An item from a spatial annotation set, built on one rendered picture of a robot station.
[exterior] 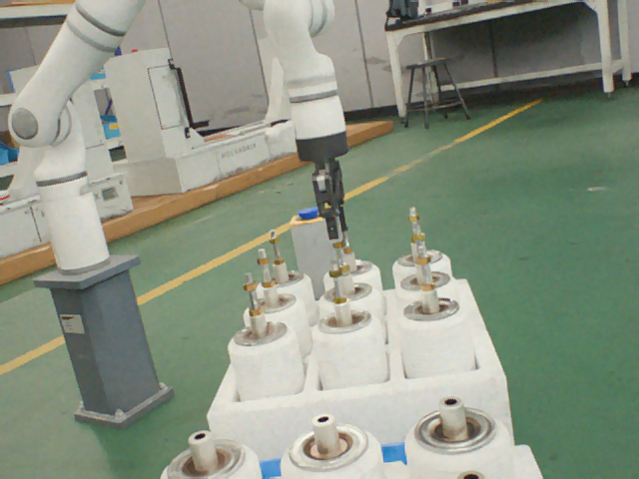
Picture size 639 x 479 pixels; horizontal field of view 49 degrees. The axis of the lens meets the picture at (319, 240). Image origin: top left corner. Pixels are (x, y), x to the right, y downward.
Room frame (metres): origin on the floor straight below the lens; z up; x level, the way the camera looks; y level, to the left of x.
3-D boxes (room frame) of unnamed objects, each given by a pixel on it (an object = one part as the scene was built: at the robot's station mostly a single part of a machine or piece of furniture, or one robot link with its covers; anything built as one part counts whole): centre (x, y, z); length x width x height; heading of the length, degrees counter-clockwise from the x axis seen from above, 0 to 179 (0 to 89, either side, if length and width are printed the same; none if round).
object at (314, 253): (1.31, 0.01, 0.16); 0.07 x 0.07 x 0.31; 83
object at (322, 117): (1.02, -0.01, 0.53); 0.11 x 0.09 x 0.06; 80
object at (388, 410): (1.01, -0.03, 0.09); 0.39 x 0.39 x 0.18; 83
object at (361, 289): (1.01, -0.03, 0.25); 0.08 x 0.08 x 0.01
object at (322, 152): (1.01, -0.03, 0.46); 0.08 x 0.08 x 0.09
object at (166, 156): (4.28, 0.42, 0.45); 1.51 x 0.57 x 0.74; 144
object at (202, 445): (0.60, 0.15, 0.26); 0.02 x 0.02 x 0.03
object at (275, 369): (0.91, 0.10, 0.16); 0.10 x 0.10 x 0.18
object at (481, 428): (0.57, -0.09, 0.25); 0.08 x 0.08 x 0.01
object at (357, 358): (0.89, -0.01, 0.16); 0.10 x 0.10 x 0.18
